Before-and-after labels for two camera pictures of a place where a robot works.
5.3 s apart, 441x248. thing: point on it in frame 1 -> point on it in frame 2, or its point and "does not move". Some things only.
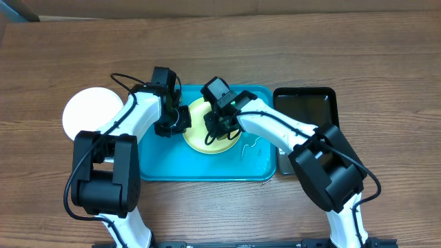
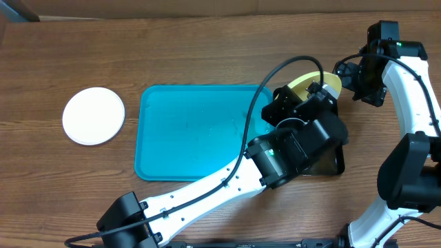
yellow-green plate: x=196 y=138 -> x=328 y=78
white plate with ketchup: x=89 y=109 does not move
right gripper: x=218 y=125 -> x=348 y=80
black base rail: x=305 y=243 does not move
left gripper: x=187 y=124 -> x=286 y=105
